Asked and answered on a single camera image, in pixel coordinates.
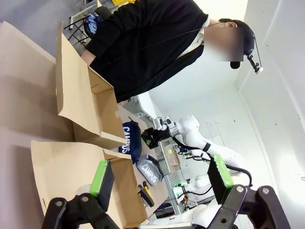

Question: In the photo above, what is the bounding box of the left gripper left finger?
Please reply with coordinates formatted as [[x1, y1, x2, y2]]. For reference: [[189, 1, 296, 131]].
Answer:
[[41, 159, 124, 229]]

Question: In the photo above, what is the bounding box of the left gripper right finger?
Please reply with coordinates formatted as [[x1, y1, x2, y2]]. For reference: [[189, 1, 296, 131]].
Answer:
[[204, 154, 292, 229]]

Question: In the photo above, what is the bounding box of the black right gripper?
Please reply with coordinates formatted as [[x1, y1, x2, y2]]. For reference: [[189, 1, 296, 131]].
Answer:
[[141, 127, 173, 150]]

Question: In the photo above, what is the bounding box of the control box with buttons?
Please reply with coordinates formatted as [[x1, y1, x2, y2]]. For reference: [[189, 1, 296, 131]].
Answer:
[[161, 139, 182, 175]]

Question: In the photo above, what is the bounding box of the brown cardboard box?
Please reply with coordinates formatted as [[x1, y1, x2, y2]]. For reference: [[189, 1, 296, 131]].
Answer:
[[30, 21, 150, 229]]

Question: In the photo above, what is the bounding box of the navy Campus pencil case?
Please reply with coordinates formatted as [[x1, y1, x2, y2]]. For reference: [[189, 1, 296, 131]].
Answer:
[[118, 121, 143, 164]]

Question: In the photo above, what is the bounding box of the yellow black utility knife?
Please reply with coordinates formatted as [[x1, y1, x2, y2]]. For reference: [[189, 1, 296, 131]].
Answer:
[[137, 181, 155, 208]]

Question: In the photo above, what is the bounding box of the person in black jacket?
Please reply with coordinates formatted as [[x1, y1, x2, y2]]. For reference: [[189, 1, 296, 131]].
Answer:
[[83, 0, 257, 104]]

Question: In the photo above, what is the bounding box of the black headset with microphone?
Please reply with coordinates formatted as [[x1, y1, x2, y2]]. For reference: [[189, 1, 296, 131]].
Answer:
[[230, 30, 265, 76]]

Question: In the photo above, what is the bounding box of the blue cloth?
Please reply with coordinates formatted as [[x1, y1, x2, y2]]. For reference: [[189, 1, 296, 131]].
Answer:
[[84, 13, 99, 37]]

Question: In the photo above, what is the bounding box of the black folding chair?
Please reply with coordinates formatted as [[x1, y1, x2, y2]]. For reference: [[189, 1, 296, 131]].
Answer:
[[63, 5, 112, 45]]

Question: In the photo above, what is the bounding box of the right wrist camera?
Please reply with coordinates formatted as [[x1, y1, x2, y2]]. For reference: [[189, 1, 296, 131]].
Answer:
[[154, 116, 176, 131]]

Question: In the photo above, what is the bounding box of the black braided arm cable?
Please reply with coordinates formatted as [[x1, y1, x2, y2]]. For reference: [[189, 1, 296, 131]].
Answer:
[[224, 164, 253, 189]]

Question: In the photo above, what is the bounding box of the aluminium frame stand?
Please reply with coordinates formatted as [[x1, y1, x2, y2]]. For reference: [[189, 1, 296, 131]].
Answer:
[[163, 171, 191, 215]]

